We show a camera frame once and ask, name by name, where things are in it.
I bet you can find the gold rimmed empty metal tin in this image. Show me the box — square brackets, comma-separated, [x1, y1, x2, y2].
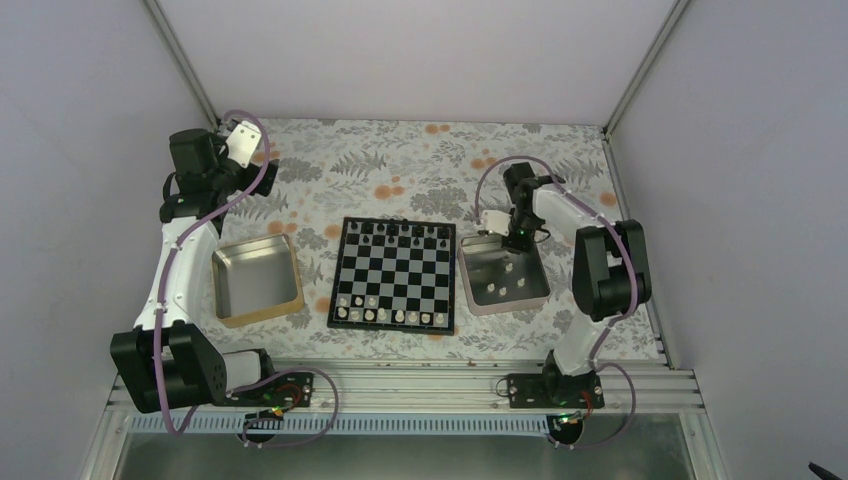
[211, 234, 305, 329]

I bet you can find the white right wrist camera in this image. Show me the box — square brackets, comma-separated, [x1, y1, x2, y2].
[477, 210, 511, 237]

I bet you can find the aluminium front rail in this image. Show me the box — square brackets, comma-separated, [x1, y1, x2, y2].
[105, 365, 705, 415]

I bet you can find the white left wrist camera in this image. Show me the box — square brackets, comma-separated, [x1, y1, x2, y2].
[225, 120, 263, 169]

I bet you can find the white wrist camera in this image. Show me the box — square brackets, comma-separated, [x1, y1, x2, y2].
[225, 120, 263, 169]
[477, 210, 511, 237]

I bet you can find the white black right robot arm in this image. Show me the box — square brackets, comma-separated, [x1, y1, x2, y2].
[502, 155, 652, 407]

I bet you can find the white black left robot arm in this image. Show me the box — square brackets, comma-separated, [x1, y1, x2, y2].
[110, 120, 279, 414]

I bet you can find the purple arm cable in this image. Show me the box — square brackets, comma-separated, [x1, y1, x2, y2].
[152, 109, 340, 452]
[474, 155, 641, 452]

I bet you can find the black chess pieces row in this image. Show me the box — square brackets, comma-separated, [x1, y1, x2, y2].
[342, 218, 456, 250]

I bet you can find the pink rimmed metal tin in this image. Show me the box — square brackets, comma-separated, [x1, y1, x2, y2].
[458, 235, 551, 316]

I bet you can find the right aluminium corner frame post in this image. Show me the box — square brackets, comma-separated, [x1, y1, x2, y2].
[603, 0, 692, 140]

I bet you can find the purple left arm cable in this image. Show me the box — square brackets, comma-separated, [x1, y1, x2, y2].
[152, 109, 340, 452]

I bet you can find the floral patterned table mat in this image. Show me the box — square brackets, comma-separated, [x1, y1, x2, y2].
[201, 119, 620, 361]

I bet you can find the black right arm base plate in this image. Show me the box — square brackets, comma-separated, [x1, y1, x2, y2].
[505, 372, 605, 409]

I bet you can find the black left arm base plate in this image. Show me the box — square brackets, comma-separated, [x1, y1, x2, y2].
[215, 372, 314, 410]

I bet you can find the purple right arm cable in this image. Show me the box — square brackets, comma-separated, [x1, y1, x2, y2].
[474, 155, 641, 452]

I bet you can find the grey slotted cable duct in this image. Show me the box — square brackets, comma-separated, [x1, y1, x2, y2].
[129, 413, 554, 437]

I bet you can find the black white chess board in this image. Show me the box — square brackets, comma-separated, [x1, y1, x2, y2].
[327, 230, 457, 336]

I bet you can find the aluminium corner frame post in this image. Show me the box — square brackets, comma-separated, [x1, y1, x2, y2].
[140, 0, 219, 126]
[603, 0, 692, 140]

